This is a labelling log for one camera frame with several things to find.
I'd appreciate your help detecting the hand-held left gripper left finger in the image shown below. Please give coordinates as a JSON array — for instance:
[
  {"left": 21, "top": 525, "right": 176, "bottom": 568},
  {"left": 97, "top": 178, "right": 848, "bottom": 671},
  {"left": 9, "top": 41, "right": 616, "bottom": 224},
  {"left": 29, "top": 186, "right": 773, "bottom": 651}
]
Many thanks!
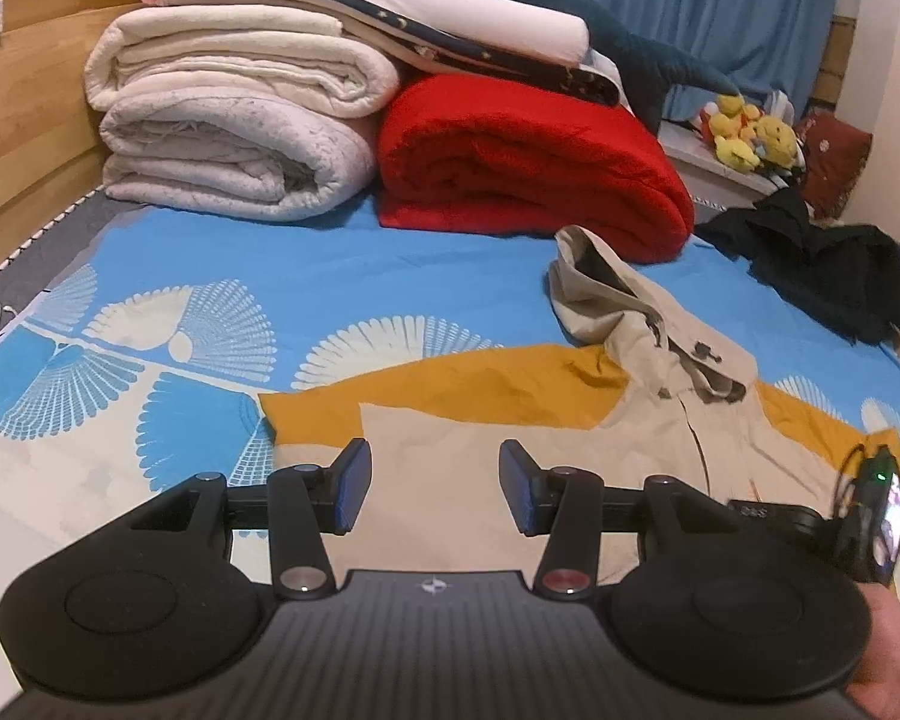
[{"left": 127, "top": 436, "right": 374, "bottom": 602}]

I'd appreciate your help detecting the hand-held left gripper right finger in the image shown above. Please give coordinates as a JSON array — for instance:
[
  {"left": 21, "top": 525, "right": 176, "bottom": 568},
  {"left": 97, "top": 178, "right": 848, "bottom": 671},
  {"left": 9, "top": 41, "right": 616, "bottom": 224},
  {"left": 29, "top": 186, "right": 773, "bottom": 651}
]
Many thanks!
[{"left": 498, "top": 439, "right": 722, "bottom": 601}]

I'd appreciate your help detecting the beige and yellow jacket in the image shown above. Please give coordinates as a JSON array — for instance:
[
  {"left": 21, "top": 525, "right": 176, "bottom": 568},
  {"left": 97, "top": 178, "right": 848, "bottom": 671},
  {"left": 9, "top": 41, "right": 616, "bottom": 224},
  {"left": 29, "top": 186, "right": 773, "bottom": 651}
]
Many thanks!
[{"left": 259, "top": 225, "right": 900, "bottom": 586}]

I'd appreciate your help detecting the person's right hand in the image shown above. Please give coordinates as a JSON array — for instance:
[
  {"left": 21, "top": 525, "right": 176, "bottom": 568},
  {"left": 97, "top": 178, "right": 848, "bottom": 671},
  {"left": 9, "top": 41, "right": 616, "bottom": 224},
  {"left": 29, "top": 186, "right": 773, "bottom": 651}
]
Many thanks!
[{"left": 849, "top": 583, "right": 900, "bottom": 720}]

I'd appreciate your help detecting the blue patterned bedsheet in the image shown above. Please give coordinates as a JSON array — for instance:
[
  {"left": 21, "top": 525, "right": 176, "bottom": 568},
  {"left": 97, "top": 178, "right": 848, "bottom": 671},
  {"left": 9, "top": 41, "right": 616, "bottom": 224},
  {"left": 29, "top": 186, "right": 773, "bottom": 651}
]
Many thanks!
[{"left": 0, "top": 195, "right": 900, "bottom": 616}]

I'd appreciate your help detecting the black clothing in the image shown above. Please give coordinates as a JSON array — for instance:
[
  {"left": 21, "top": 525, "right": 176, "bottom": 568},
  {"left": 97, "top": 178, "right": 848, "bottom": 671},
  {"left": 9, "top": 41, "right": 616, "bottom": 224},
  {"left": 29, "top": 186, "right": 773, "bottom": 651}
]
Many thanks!
[{"left": 694, "top": 187, "right": 900, "bottom": 346}]

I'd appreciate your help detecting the red folded blanket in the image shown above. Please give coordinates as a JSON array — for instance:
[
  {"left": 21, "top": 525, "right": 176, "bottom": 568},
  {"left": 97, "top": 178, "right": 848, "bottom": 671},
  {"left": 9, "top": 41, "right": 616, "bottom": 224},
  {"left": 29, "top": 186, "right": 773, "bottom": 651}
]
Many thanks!
[{"left": 377, "top": 73, "right": 697, "bottom": 265}]

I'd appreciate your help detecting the white grey folded quilt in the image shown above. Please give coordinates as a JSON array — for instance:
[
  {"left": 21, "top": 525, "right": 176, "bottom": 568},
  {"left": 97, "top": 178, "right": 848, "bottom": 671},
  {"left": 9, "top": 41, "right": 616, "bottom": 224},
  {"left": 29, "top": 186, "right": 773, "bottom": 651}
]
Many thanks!
[{"left": 99, "top": 86, "right": 380, "bottom": 222}]

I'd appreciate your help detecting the dark red pillow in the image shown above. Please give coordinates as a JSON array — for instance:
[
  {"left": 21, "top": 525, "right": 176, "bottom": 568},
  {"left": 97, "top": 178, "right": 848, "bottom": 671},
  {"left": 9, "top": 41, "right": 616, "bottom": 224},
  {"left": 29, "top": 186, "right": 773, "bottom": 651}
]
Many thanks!
[{"left": 801, "top": 111, "right": 873, "bottom": 222}]

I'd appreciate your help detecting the white nightstand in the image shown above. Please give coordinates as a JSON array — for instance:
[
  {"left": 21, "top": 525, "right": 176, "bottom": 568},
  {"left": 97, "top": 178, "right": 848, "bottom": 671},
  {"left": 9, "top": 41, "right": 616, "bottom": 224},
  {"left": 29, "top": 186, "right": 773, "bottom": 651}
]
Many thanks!
[{"left": 656, "top": 120, "right": 779, "bottom": 209}]

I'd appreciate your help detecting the grey mattress pad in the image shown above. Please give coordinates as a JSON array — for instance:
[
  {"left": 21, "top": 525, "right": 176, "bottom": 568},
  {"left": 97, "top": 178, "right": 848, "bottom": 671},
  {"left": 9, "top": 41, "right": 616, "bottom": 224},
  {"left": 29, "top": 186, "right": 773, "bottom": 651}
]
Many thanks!
[{"left": 0, "top": 191, "right": 132, "bottom": 361}]

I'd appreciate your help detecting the yellow plush toy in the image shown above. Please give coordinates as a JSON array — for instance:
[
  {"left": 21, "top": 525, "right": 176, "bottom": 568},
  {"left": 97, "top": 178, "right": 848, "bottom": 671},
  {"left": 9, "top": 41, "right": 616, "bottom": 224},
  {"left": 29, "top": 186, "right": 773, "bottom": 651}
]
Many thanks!
[
  {"left": 750, "top": 116, "right": 803, "bottom": 170},
  {"left": 696, "top": 94, "right": 766, "bottom": 172}
]

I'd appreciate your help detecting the dark blue shark plush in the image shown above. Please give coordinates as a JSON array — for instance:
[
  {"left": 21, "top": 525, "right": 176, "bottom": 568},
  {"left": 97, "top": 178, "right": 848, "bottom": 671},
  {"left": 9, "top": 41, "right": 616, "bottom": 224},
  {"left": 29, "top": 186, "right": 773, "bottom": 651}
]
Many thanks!
[{"left": 337, "top": 0, "right": 755, "bottom": 130}]

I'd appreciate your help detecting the wooden headboard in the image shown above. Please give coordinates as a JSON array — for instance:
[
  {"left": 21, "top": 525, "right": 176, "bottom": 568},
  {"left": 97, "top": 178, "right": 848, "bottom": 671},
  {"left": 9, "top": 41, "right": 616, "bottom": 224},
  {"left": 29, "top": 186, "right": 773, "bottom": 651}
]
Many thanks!
[{"left": 0, "top": 0, "right": 167, "bottom": 293}]

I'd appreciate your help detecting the white duvet with navy trim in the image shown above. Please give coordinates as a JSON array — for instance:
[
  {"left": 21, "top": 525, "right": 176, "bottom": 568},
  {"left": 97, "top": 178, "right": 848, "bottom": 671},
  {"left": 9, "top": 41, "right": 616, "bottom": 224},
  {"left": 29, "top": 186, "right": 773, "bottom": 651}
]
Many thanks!
[{"left": 157, "top": 0, "right": 631, "bottom": 110}]

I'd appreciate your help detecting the blue curtain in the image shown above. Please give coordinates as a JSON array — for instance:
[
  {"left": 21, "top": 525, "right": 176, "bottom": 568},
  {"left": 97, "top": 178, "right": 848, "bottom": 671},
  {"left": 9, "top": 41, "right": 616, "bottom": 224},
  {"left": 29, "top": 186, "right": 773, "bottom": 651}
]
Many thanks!
[{"left": 525, "top": 0, "right": 845, "bottom": 125}]

